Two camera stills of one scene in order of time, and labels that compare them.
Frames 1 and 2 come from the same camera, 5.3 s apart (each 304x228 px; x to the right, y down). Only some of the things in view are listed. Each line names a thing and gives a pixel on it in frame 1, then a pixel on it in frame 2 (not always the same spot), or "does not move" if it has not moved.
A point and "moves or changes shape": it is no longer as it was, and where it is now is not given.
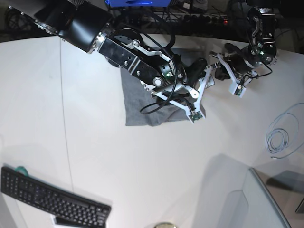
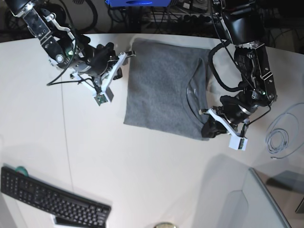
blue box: [137, 3] does not move
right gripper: [239, 62] -> [236, 109]
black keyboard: [69, 210] does not move
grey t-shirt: [142, 108] moves or changes shape
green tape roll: [21, 169] does not move
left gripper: [195, 70] -> [103, 55]
